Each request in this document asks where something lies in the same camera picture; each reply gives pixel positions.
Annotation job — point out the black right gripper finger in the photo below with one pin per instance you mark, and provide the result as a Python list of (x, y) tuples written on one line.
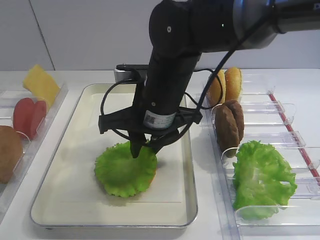
[(158, 142)]

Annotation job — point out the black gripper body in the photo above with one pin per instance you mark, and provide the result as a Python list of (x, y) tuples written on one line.
[(152, 117)]

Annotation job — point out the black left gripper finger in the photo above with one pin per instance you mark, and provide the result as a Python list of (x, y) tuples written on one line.
[(136, 142)]

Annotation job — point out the green lettuce leaf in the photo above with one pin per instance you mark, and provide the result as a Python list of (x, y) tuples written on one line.
[(263, 181), (121, 174)]

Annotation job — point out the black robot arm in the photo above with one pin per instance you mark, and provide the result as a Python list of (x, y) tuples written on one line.
[(180, 32)]

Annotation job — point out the front brown meat patty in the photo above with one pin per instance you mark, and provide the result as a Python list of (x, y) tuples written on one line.
[(226, 128)]

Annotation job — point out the brown meat patty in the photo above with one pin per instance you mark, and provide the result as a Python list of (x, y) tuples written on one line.
[(238, 115), (226, 128)]

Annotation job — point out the rear brown meat patty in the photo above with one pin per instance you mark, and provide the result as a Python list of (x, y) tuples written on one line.
[(238, 115)]

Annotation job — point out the right red tomato slice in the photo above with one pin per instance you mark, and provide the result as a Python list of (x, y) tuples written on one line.
[(39, 112)]

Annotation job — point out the red tomato slice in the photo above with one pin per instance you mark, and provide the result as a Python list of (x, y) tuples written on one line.
[(22, 116), (39, 112)]

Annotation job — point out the yellow cheese slice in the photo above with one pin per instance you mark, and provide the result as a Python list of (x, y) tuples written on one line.
[(41, 85)]

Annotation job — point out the left red tomato slice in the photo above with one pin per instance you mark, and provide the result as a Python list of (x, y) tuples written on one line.
[(22, 116)]

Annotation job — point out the green lettuce leaf in rack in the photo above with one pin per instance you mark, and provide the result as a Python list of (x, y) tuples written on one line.
[(263, 181)]

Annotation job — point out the white paper tray liner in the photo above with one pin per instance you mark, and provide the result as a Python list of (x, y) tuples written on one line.
[(83, 143)]

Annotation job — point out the left sesame bun top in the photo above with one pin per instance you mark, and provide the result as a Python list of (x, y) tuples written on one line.
[(216, 94)]

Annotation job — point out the sesame bun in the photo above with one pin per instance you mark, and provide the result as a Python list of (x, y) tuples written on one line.
[(233, 81), (216, 94)]

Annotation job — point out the cream metal tray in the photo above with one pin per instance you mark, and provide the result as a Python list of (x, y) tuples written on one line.
[(50, 209)]

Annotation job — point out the right sesame bun top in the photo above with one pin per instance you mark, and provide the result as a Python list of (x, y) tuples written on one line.
[(233, 81)]

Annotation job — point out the clear acrylic right rack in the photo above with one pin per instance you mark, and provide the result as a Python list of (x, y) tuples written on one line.
[(281, 107)]

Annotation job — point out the clear acrylic rack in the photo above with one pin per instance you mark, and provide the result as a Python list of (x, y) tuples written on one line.
[(8, 100), (281, 107)]

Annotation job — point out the brown bun in left rack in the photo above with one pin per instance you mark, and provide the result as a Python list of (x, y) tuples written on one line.
[(11, 150)]

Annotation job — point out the clear acrylic left rack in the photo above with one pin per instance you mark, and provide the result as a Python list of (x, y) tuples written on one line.
[(8, 100)]

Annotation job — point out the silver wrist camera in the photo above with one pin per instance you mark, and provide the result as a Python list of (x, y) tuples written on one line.
[(130, 71)]

